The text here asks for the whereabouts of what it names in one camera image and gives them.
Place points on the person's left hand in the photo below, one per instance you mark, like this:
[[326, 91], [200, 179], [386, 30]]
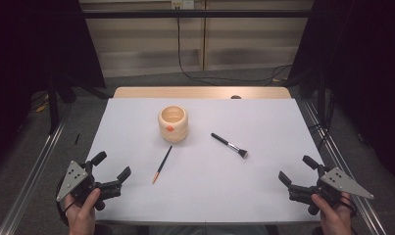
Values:
[[82, 217]]

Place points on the person's right hand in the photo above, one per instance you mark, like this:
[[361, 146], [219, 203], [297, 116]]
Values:
[[334, 218]]

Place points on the black curtain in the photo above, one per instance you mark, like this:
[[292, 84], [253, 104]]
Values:
[[28, 65], [365, 81]]

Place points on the white table cover sheet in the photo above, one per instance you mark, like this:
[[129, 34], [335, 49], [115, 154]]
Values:
[[201, 182]]

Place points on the black makeup brush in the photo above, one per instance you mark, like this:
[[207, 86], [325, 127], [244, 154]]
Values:
[[229, 145]]

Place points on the black horizontal bar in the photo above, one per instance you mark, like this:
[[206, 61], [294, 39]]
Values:
[[198, 13]]

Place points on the thin black orange-tipped paintbrush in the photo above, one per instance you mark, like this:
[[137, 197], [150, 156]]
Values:
[[162, 164]]

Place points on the black metal stand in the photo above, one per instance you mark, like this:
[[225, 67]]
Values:
[[53, 107], [321, 98]]

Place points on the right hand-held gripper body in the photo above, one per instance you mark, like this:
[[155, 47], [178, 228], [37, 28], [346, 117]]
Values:
[[338, 182]]

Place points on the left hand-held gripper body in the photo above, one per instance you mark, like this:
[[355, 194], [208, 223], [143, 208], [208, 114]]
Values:
[[74, 178]]

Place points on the aluminium floor rail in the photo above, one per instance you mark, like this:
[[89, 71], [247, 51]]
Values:
[[348, 163], [31, 176]]

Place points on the beige ribbed cup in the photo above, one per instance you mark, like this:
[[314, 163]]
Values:
[[173, 125]]

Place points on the white wall socket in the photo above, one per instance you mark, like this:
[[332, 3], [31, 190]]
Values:
[[182, 4]]

